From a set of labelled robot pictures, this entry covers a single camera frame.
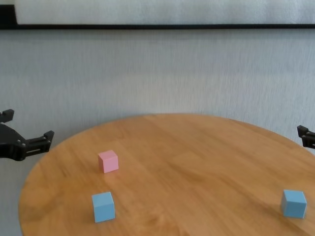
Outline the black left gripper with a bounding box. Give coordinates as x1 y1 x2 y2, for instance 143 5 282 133
0 109 55 162

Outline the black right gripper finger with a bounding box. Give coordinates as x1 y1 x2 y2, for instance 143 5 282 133
297 125 315 149

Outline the blue cube block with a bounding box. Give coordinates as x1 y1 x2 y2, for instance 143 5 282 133
281 189 308 219
91 191 116 224

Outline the pink cube block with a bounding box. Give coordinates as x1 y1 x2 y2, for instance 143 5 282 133
97 149 119 174

